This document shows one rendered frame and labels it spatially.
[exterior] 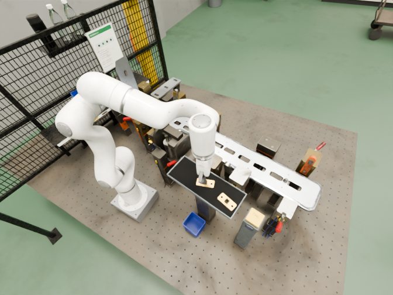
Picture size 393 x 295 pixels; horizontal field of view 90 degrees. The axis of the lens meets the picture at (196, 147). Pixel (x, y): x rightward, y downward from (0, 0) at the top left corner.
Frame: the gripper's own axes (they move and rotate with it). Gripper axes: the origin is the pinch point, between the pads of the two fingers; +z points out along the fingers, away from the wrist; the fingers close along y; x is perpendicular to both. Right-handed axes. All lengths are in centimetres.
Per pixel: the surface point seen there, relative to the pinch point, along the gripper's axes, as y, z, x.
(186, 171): 4.6, 10.1, 10.3
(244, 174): 10.7, 15.1, -17.9
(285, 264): -19, 56, -48
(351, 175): 48, 56, -95
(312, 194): 12, 26, -54
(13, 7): 167, -5, 256
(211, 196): -6.3, 10.1, -4.0
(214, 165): 15.4, 18.1, -2.1
